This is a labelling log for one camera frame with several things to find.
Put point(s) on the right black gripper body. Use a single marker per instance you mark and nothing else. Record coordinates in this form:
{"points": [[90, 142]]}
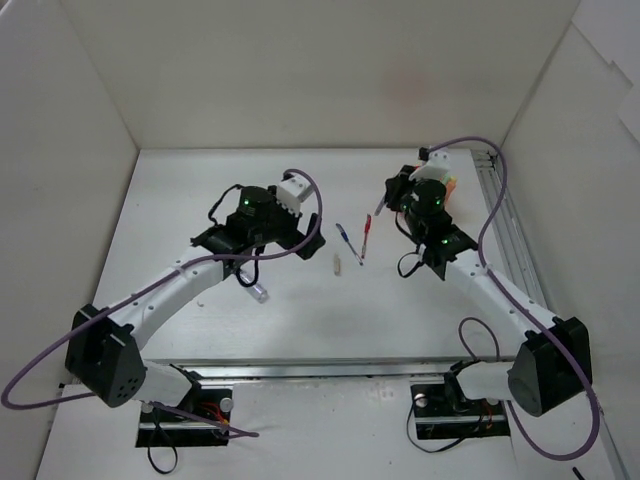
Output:
{"points": [[396, 187]]}

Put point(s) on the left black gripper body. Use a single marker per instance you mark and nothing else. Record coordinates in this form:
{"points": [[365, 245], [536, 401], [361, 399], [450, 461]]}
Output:
{"points": [[304, 232]]}

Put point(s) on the red gel pen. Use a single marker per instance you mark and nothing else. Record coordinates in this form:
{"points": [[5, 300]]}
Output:
{"points": [[366, 233]]}

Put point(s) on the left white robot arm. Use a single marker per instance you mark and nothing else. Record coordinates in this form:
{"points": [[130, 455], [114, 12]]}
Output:
{"points": [[105, 352]]}

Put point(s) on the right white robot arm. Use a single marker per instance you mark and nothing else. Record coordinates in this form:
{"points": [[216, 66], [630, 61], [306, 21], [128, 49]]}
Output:
{"points": [[553, 362]]}

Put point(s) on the blue gel pen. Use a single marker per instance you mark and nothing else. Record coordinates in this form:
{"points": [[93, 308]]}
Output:
{"points": [[348, 242]]}

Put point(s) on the white eraser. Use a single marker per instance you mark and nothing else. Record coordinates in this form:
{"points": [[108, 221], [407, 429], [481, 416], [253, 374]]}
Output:
{"points": [[337, 265]]}

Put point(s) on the orange round divided container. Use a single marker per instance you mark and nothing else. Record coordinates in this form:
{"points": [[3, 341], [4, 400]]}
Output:
{"points": [[450, 183]]}

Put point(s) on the clear blue glue bottle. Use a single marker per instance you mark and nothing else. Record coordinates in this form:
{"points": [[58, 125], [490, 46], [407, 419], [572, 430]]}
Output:
{"points": [[253, 287]]}

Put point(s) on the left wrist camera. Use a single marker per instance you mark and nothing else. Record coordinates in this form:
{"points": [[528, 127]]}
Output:
{"points": [[291, 193]]}

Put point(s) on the aluminium frame rail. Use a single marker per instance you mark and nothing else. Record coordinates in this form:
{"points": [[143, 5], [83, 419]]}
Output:
{"points": [[567, 427]]}

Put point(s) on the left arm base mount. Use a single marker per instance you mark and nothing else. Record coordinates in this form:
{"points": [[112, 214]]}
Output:
{"points": [[160, 428]]}

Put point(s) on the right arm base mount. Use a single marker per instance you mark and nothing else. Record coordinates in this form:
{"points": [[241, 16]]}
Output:
{"points": [[435, 417]]}

